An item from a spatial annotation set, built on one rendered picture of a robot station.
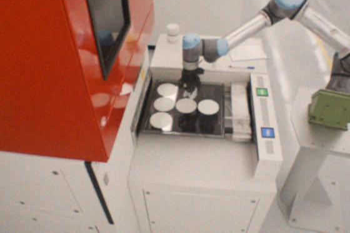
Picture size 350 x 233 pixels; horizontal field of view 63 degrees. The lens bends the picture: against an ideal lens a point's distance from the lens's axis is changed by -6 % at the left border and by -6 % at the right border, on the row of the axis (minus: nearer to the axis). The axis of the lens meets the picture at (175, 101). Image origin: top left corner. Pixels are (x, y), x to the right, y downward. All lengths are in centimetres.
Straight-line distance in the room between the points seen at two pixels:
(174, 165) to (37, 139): 66
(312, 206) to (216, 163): 112
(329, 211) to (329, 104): 100
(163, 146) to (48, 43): 90
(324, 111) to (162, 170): 83
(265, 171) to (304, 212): 102
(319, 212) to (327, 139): 84
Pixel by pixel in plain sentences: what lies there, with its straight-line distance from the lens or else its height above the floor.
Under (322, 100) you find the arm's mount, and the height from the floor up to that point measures 97.
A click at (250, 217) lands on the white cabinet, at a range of 151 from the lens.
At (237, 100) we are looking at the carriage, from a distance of 155.
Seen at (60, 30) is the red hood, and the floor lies 164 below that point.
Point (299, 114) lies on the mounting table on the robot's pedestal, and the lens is 165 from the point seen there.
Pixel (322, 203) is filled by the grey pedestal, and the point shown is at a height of 2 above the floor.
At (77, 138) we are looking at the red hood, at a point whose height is 133.
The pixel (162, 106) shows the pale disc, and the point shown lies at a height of 90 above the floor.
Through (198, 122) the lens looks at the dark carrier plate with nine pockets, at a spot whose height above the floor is 90.
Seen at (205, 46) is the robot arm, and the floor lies 123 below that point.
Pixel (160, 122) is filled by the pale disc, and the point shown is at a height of 90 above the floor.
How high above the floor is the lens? 192
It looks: 43 degrees down
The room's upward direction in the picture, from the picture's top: 2 degrees counter-clockwise
